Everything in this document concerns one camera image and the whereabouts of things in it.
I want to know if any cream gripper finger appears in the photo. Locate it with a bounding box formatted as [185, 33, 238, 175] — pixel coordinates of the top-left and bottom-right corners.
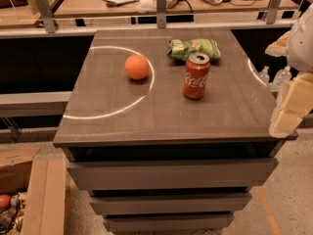
[274, 112, 302, 133]
[283, 75, 313, 117]

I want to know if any red coke can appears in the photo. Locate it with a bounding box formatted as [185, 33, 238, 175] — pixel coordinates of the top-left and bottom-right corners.
[183, 52, 210, 100]

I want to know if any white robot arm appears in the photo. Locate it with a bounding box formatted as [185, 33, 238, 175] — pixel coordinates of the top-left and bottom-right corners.
[265, 4, 313, 138]

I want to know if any clear plastic bottle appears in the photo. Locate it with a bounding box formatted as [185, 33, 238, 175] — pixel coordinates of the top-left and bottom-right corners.
[272, 66, 291, 91]
[259, 66, 270, 83]

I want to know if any green chip bag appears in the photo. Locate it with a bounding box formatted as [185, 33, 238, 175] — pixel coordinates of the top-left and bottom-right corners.
[167, 38, 221, 62]

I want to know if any grey drawer cabinet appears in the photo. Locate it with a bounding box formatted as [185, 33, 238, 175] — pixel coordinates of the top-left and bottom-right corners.
[53, 28, 299, 234]

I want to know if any orange fruit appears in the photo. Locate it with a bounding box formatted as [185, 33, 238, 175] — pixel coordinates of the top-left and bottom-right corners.
[125, 55, 150, 80]

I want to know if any white face mask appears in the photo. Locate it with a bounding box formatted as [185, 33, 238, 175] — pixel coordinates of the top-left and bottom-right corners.
[134, 0, 156, 13]

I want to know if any wooden desk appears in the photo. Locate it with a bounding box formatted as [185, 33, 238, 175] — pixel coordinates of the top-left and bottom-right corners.
[55, 0, 270, 18]

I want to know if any cardboard box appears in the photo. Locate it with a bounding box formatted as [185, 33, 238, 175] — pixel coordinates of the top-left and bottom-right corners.
[0, 148, 66, 235]

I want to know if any metal bracket post right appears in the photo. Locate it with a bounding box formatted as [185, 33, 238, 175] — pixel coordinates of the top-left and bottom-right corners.
[263, 0, 282, 24]

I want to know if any metal bracket post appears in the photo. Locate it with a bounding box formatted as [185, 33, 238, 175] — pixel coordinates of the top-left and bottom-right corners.
[35, 0, 57, 33]
[156, 0, 166, 28]
[263, 0, 282, 24]

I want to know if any metal bracket post middle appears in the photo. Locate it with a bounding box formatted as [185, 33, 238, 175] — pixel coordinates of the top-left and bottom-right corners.
[156, 0, 166, 28]

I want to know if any metal bracket post left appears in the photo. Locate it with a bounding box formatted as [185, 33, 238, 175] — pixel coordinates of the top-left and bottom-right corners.
[35, 0, 57, 33]

